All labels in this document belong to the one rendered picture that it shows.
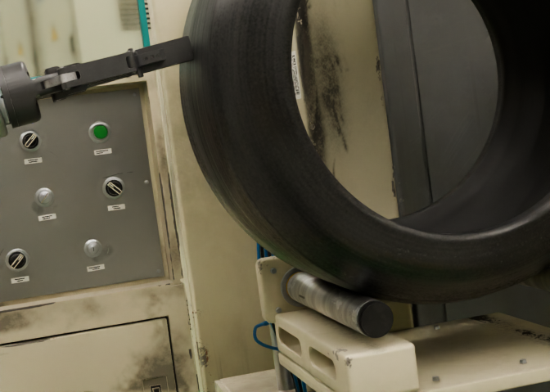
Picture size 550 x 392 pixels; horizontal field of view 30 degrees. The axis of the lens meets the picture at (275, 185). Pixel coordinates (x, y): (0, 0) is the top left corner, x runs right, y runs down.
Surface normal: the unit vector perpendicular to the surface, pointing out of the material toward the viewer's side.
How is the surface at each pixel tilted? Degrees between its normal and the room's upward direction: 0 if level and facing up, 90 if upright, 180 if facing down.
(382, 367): 90
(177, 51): 90
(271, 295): 90
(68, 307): 90
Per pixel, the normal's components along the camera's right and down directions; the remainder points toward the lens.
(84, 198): 0.24, 0.02
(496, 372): -0.13, -0.99
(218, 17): -0.55, -0.11
